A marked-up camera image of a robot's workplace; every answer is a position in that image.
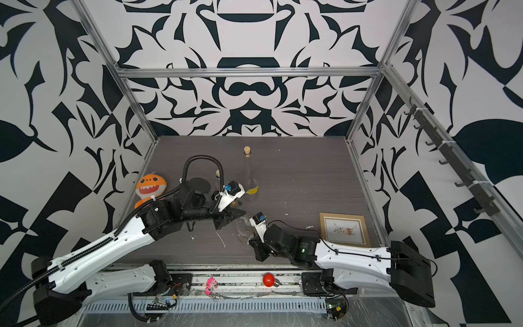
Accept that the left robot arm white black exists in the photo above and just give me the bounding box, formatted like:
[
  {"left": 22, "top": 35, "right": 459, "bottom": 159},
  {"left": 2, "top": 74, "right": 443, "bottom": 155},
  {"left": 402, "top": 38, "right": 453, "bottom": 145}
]
[{"left": 31, "top": 178, "right": 245, "bottom": 326}]

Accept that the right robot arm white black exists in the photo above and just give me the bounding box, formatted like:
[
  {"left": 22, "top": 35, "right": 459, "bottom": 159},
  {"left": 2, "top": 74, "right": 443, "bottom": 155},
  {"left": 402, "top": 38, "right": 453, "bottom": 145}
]
[{"left": 249, "top": 223, "right": 435, "bottom": 308}]

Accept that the far tall glass bottle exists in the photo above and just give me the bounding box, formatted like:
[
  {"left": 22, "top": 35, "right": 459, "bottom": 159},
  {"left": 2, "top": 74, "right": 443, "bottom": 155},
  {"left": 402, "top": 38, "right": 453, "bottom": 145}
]
[{"left": 242, "top": 146, "right": 259, "bottom": 202}]

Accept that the red ball knob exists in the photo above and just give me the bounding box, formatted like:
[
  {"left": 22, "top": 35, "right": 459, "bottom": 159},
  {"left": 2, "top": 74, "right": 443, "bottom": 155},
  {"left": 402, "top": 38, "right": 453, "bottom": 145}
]
[{"left": 262, "top": 272, "right": 276, "bottom": 287}]

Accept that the wooden framed picture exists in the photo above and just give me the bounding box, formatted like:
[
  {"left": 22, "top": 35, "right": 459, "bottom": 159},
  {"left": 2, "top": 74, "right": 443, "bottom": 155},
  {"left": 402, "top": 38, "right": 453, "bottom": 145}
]
[{"left": 320, "top": 213, "right": 371, "bottom": 247}]

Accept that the orange shark plush toy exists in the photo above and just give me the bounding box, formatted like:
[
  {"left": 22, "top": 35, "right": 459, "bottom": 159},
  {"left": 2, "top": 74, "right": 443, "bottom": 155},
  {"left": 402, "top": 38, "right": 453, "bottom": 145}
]
[{"left": 134, "top": 174, "right": 167, "bottom": 208}]

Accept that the pink clip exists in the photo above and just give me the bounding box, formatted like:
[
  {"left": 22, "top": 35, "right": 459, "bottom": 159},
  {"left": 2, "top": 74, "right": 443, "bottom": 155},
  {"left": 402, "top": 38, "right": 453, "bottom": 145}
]
[{"left": 205, "top": 277, "right": 218, "bottom": 297}]

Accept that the circuit board right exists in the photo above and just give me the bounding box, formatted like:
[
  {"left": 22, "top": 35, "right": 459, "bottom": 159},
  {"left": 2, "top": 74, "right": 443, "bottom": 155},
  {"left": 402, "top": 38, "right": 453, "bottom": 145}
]
[{"left": 326, "top": 302, "right": 348, "bottom": 321}]

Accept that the green circuit board left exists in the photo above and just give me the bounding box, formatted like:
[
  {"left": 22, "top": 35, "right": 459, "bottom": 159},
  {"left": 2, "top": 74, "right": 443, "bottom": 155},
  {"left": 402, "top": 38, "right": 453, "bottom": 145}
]
[{"left": 147, "top": 298, "right": 178, "bottom": 311}]

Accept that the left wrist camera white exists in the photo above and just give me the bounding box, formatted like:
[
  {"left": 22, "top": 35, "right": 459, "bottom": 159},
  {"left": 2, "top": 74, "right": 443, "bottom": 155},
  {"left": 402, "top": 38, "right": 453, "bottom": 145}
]
[{"left": 218, "top": 181, "right": 245, "bottom": 212}]

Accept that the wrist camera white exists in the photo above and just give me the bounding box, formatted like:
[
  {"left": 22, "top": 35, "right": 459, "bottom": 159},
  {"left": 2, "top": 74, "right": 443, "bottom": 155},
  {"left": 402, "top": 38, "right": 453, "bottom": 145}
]
[
  {"left": 218, "top": 181, "right": 245, "bottom": 212},
  {"left": 249, "top": 212, "right": 267, "bottom": 243}
]

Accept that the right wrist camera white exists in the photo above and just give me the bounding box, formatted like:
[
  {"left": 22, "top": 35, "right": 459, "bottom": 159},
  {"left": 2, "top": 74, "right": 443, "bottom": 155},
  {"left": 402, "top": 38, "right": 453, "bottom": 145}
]
[{"left": 249, "top": 212, "right": 267, "bottom": 243}]

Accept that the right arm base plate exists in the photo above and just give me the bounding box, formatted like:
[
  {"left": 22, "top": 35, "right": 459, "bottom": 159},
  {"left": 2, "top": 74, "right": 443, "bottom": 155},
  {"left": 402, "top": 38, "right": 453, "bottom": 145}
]
[{"left": 301, "top": 269, "right": 359, "bottom": 296}]

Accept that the white slotted cable duct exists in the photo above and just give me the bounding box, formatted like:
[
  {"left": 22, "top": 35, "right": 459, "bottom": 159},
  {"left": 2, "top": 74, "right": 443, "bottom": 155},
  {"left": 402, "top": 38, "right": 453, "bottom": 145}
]
[{"left": 83, "top": 298, "right": 328, "bottom": 315}]

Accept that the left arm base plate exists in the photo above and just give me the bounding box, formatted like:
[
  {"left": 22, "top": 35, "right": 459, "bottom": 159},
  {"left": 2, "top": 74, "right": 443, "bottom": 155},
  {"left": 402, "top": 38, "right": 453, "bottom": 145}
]
[{"left": 133, "top": 273, "right": 193, "bottom": 296}]

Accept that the black corrugated cable conduit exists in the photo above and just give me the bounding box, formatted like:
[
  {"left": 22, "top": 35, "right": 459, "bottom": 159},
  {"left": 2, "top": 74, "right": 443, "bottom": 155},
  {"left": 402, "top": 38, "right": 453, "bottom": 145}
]
[{"left": 0, "top": 154, "right": 226, "bottom": 316}]

